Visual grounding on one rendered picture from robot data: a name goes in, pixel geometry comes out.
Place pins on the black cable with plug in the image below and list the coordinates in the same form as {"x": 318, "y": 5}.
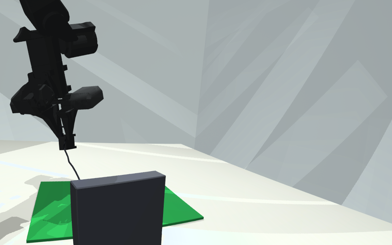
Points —
{"x": 65, "y": 144}

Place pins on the green circuit board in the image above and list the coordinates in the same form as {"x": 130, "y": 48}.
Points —
{"x": 51, "y": 219}

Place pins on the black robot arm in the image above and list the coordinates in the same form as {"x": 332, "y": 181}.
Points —
{"x": 53, "y": 36}

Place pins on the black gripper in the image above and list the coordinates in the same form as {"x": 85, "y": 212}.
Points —
{"x": 83, "y": 98}

